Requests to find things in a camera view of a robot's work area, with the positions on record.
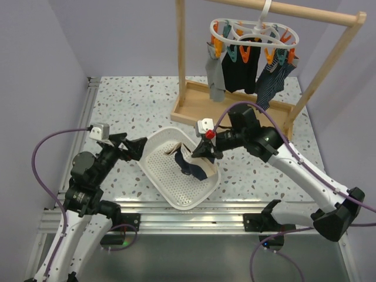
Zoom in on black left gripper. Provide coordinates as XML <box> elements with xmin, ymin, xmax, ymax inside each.
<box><xmin>93</xmin><ymin>132</ymin><xmax>146</xmax><ymax>186</ymax></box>

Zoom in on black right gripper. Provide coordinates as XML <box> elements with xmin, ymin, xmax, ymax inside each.
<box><xmin>192</xmin><ymin>129</ymin><xmax>247</xmax><ymax>160</ymax></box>

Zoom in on navy underwear with beige band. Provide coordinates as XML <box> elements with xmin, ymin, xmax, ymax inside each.
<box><xmin>164</xmin><ymin>142</ymin><xmax>217</xmax><ymax>181</ymax></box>

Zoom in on grey underwear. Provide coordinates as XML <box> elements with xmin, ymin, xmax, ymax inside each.
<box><xmin>205</xmin><ymin>42</ymin><xmax>226</xmax><ymax>102</ymax></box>

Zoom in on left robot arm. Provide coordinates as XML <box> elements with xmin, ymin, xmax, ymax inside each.
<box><xmin>30</xmin><ymin>133</ymin><xmax>147</xmax><ymax>281</ymax></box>

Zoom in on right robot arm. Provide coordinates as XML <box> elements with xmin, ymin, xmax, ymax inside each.
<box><xmin>192</xmin><ymin>103</ymin><xmax>365</xmax><ymax>242</ymax></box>

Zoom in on black underwear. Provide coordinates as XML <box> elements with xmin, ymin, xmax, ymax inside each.
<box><xmin>221</xmin><ymin>45</ymin><xmax>261</xmax><ymax>94</ymax></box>

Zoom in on navy striped underwear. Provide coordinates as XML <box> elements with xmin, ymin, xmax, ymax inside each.
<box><xmin>254</xmin><ymin>55</ymin><xmax>300</xmax><ymax>110</ymax></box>

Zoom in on white round clip hanger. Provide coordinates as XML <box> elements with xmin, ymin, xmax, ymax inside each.
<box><xmin>210</xmin><ymin>1</ymin><xmax>300</xmax><ymax>49</ymax></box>

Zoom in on white perforated plastic basket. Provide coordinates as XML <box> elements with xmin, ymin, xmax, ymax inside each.
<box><xmin>137</xmin><ymin>127</ymin><xmax>221</xmax><ymax>210</ymax></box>

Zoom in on wooden clothes rack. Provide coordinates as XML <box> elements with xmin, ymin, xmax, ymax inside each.
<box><xmin>170</xmin><ymin>0</ymin><xmax>367</xmax><ymax>140</ymax></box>

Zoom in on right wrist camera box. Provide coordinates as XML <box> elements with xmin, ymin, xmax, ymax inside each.
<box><xmin>194</xmin><ymin>118</ymin><xmax>214</xmax><ymax>137</ymax></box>

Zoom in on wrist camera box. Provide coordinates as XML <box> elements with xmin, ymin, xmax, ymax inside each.
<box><xmin>194</xmin><ymin>118</ymin><xmax>214</xmax><ymax>137</ymax></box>
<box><xmin>89</xmin><ymin>123</ymin><xmax>110</xmax><ymax>141</ymax></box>

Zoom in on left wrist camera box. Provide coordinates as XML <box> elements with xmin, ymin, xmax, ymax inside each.
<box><xmin>89</xmin><ymin>123</ymin><xmax>110</xmax><ymax>141</ymax></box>

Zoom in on aluminium frame rails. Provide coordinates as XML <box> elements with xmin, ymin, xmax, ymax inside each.
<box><xmin>23</xmin><ymin>76</ymin><xmax>353</xmax><ymax>282</ymax></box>

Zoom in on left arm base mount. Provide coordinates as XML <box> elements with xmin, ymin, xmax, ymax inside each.
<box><xmin>100</xmin><ymin>213</ymin><xmax>141</xmax><ymax>251</ymax></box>

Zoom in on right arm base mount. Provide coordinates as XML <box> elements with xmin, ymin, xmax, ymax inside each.
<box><xmin>243</xmin><ymin>213</ymin><xmax>286</xmax><ymax>251</ymax></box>

